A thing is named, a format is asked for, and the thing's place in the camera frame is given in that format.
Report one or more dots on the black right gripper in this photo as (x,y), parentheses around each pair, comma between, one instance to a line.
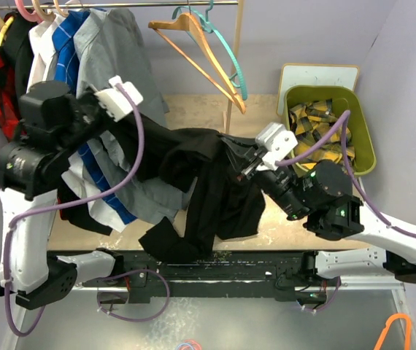
(244,153)

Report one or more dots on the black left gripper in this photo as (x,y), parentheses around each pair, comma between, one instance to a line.
(89,98)

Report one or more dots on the teal plastic hanger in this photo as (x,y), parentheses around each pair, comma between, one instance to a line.
(237,78)

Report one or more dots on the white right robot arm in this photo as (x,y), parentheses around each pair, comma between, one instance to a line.
(324,198)

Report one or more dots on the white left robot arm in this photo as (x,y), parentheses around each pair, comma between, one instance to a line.
(53,125)

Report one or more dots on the white hanging shirt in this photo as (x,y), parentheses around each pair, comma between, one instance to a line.
(43,68)

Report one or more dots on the yellow plaid shirt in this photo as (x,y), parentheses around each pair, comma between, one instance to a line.
(310,121)

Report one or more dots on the grey hanging shirt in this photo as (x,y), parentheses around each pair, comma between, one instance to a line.
(109,43)

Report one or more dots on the blue checked hanging shirt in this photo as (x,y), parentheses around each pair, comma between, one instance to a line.
(65,54)

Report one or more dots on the red black plaid shirt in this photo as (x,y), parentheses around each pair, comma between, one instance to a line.
(9,111)

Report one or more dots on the light wooden hanger hook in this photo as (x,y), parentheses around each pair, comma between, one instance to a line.
(61,8)

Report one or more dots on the beige wooden hanger hook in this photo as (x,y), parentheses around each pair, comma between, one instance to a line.
(43,15)

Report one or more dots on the pink hanger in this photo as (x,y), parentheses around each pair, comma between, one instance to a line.
(32,17)

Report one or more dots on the yellow hanger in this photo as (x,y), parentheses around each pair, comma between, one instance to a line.
(5,28)

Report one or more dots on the olive green plastic bin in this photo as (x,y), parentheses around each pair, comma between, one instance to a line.
(355,141)

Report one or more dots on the white board behind bin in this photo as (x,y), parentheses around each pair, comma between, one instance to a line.
(294,74)

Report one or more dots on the black hanging garment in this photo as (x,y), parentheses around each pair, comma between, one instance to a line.
(19,53)

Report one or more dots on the wooden clothes rack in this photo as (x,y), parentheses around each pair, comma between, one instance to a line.
(184,22)

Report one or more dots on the red blue hangers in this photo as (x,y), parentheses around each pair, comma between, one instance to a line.
(189,344)

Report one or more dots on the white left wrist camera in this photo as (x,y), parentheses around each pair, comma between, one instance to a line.
(114,102)

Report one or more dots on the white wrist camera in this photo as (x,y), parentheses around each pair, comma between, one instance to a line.
(278,143)
(114,102)

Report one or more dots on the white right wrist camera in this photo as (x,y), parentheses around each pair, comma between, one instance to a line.
(278,143)

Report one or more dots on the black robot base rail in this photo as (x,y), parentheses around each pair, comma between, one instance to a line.
(280,275)

